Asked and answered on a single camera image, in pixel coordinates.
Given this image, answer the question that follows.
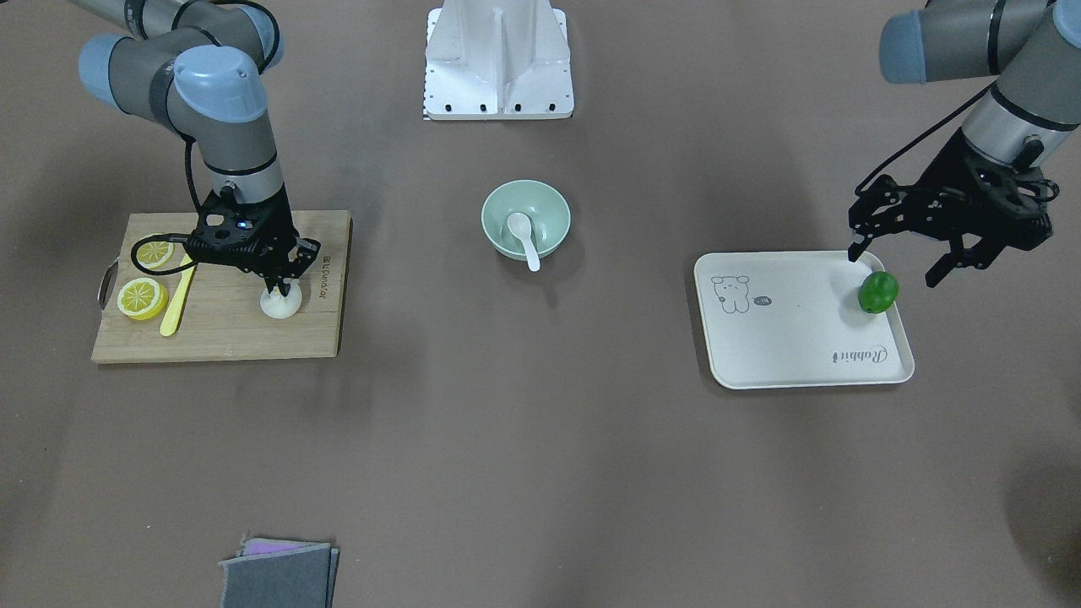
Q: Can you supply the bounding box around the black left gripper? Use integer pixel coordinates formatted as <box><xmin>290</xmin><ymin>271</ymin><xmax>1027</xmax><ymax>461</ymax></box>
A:
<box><xmin>848</xmin><ymin>132</ymin><xmax>1059</xmax><ymax>288</ymax></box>

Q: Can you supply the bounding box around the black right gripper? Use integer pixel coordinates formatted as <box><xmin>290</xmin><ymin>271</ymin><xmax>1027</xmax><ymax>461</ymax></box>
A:
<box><xmin>184</xmin><ymin>187</ymin><xmax>321</xmax><ymax>299</ymax></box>

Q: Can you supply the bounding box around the white steamed bun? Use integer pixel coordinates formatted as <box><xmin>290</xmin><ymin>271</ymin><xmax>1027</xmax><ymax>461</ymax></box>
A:
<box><xmin>259</xmin><ymin>287</ymin><xmax>302</xmax><ymax>320</ymax></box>

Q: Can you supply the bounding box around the white ceramic spoon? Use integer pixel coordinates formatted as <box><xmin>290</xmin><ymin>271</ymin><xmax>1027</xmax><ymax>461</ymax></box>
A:
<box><xmin>507</xmin><ymin>212</ymin><xmax>541</xmax><ymax>273</ymax></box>

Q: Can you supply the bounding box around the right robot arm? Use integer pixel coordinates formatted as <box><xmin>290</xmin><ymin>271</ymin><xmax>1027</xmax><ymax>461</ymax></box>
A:
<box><xmin>79</xmin><ymin>1</ymin><xmax>320</xmax><ymax>298</ymax></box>

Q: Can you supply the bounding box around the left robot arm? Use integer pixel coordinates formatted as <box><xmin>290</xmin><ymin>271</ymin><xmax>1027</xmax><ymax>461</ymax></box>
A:
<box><xmin>848</xmin><ymin>1</ymin><xmax>1080</xmax><ymax>287</ymax></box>

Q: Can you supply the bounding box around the mint green bowl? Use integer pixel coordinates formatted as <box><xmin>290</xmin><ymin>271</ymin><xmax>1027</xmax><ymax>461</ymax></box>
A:
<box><xmin>481</xmin><ymin>180</ymin><xmax>572</xmax><ymax>261</ymax></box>

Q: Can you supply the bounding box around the yellow plastic knife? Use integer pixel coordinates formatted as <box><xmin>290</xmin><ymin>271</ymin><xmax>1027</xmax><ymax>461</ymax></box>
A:
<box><xmin>159</xmin><ymin>254</ymin><xmax>197</xmax><ymax>336</ymax></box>

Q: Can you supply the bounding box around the wooden cutting board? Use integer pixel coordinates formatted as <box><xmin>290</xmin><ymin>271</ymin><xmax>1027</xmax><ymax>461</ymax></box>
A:
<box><xmin>91</xmin><ymin>210</ymin><xmax>352</xmax><ymax>364</ymax></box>

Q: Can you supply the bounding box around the lemon half front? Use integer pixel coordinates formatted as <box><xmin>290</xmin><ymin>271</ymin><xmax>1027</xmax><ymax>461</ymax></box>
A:
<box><xmin>116</xmin><ymin>277</ymin><xmax>169</xmax><ymax>322</ymax></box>

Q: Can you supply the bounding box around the cream rabbit tray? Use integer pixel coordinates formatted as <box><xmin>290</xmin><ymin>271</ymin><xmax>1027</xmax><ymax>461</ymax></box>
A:
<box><xmin>693</xmin><ymin>251</ymin><xmax>915</xmax><ymax>389</ymax></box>

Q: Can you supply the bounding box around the grey folded cloth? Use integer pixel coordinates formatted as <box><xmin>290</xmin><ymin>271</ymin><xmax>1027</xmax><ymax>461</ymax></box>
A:
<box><xmin>221</xmin><ymin>536</ymin><xmax>341</xmax><ymax>607</ymax></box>

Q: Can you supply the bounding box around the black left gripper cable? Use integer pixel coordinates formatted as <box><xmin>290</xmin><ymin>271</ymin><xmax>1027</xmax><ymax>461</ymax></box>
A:
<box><xmin>855</xmin><ymin>80</ymin><xmax>1006</xmax><ymax>204</ymax></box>

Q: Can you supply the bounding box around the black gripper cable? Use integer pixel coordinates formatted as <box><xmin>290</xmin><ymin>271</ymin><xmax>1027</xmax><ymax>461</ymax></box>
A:
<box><xmin>855</xmin><ymin>80</ymin><xmax>1006</xmax><ymax>204</ymax></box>
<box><xmin>129</xmin><ymin>138</ymin><xmax>208</xmax><ymax>277</ymax></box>

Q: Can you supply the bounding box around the lemon half near handle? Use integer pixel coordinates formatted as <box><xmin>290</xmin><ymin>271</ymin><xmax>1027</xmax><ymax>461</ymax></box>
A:
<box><xmin>131</xmin><ymin>235</ymin><xmax>176</xmax><ymax>274</ymax></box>

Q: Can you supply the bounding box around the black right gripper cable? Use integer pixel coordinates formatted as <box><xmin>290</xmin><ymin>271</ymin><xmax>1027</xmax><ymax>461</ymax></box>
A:
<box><xmin>129</xmin><ymin>138</ymin><xmax>208</xmax><ymax>277</ymax></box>

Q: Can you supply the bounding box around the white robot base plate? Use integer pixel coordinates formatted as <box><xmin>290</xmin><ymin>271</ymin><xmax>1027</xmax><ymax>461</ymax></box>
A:
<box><xmin>422</xmin><ymin>1</ymin><xmax>575</xmax><ymax>121</ymax></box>

